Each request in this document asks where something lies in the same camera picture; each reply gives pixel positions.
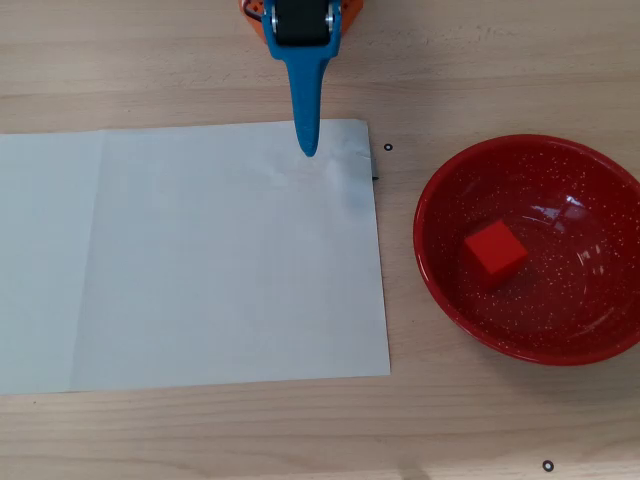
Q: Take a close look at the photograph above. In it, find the blue gripper, black servo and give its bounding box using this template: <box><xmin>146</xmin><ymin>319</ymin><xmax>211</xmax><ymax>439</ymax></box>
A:
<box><xmin>262</xmin><ymin>0</ymin><xmax>344</xmax><ymax>158</ymax></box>

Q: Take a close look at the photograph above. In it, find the red cube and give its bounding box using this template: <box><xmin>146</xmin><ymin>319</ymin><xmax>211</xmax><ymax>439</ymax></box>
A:
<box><xmin>462</xmin><ymin>219</ymin><xmax>530</xmax><ymax>291</ymax></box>

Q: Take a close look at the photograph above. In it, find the red speckled bowl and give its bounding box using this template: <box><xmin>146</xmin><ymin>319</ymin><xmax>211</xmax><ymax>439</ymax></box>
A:
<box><xmin>412</xmin><ymin>133</ymin><xmax>640</xmax><ymax>367</ymax></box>

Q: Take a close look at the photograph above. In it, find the white paper sheet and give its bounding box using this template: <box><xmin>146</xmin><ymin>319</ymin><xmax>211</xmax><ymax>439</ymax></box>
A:
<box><xmin>69</xmin><ymin>118</ymin><xmax>393</xmax><ymax>394</ymax></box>
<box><xmin>0</xmin><ymin>129</ymin><xmax>104</xmax><ymax>397</ymax></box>

